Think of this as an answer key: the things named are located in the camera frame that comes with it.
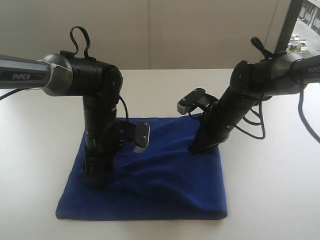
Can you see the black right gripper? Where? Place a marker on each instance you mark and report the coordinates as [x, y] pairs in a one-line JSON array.
[[215, 128]]

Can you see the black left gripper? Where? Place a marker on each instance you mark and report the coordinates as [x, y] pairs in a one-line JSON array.
[[99, 154]]

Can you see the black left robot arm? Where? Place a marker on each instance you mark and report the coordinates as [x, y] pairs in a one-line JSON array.
[[98, 83]]

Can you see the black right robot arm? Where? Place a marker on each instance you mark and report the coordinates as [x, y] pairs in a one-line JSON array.
[[250, 84]]

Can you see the black window frame post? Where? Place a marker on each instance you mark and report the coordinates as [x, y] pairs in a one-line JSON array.
[[288, 25]]

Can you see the blue towel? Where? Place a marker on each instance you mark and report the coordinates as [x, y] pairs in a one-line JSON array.
[[165, 182]]

